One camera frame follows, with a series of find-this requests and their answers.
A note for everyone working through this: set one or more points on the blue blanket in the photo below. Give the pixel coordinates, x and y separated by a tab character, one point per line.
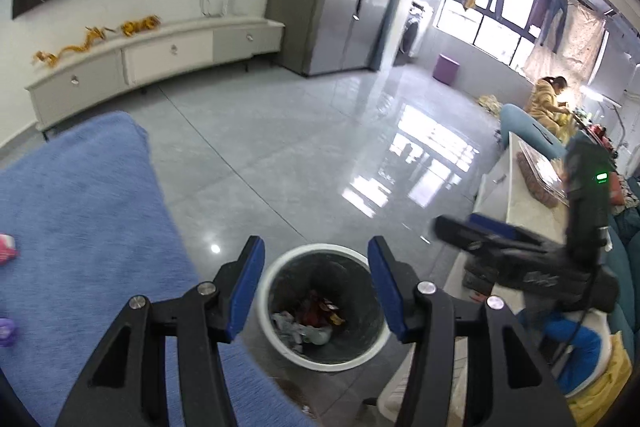
85	217

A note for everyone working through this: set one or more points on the short golden dragon ornament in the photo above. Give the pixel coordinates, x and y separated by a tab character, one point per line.
141	26

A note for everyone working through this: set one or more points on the purple stool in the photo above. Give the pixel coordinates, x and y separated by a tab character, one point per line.
446	68

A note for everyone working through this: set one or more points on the long golden dragon ornament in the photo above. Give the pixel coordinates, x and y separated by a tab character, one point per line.
70	49

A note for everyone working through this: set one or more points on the white plastic wrapper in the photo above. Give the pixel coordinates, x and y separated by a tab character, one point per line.
300	332

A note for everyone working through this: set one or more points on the hanging blue jeans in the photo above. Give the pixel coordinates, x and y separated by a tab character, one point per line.
554	17

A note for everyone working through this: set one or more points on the purple hanging garment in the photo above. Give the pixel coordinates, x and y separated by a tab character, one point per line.
537	7

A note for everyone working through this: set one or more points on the washing machine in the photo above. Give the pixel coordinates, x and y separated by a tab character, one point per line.
415	29

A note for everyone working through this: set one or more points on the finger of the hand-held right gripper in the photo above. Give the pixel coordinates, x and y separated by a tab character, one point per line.
492	225
465	234

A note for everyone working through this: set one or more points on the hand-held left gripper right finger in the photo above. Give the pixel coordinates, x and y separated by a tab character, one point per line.
387	292

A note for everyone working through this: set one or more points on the beige patterned hanging sheet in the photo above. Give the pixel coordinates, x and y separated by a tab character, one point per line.
580	47

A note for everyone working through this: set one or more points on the large red snack wrapper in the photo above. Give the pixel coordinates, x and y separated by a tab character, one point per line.
315	307

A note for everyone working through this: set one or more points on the teal sofa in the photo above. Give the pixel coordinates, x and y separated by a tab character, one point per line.
627	247

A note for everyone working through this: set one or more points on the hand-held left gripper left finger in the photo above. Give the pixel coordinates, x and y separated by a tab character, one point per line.
245	292

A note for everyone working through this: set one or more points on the white television cabinet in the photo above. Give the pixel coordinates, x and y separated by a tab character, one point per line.
165	52

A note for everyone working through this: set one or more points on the white marble coffee table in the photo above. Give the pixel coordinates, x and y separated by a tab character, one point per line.
525	212

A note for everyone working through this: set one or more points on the white round trash bin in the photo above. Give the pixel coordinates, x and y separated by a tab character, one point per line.
272	277

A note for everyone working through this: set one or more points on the purple wrapper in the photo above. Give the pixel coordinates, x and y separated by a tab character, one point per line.
6	333

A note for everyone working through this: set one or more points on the clear plastic container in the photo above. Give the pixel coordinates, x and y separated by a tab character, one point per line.
542	177

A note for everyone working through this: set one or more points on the balcony window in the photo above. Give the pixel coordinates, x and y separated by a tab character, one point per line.
500	32

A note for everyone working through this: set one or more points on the person's yellow clothing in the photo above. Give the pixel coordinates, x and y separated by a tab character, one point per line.
607	387

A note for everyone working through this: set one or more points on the yellow cloth on floor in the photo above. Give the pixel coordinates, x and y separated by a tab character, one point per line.
490	104

